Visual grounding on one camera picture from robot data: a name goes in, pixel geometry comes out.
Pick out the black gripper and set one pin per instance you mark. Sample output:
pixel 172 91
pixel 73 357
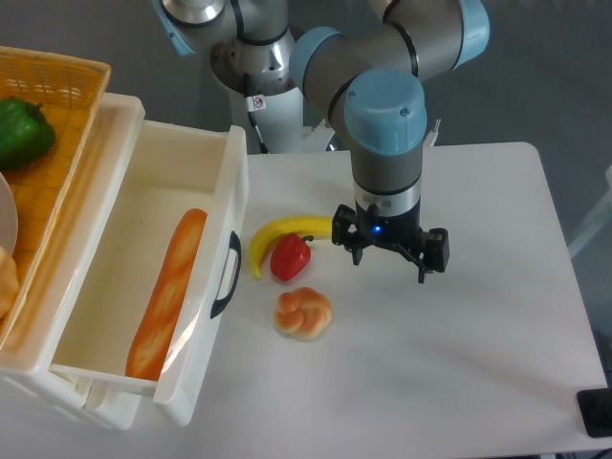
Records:
pixel 356 230

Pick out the white top drawer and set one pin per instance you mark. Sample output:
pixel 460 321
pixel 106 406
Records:
pixel 172 170

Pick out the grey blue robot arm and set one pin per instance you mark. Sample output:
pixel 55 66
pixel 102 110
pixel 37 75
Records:
pixel 369 91

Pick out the white plastic drawer cabinet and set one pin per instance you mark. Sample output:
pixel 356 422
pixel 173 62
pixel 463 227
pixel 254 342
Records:
pixel 40 370

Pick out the yellow toy banana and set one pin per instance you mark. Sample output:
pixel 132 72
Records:
pixel 267 237

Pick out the red toy bell pepper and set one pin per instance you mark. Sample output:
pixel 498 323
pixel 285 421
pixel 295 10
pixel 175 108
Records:
pixel 290 256

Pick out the knotted toy bread roll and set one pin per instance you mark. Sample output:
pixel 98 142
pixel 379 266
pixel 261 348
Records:
pixel 302 314

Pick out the black device at edge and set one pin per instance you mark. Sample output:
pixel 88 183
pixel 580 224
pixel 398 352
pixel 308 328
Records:
pixel 595 411

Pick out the orange toy baguette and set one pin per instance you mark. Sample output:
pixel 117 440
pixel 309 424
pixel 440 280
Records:
pixel 147 352

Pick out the orange woven plastic basket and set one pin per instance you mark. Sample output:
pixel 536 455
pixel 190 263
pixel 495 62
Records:
pixel 69 90

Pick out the green toy bell pepper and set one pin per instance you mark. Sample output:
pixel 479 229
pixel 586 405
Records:
pixel 26 134

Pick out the toy croissant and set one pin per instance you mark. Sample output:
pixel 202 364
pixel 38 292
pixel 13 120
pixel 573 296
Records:
pixel 9 283

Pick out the white plate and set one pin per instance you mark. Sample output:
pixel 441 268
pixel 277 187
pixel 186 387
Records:
pixel 8 217

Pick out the black top drawer handle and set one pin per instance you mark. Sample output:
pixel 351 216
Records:
pixel 230 276

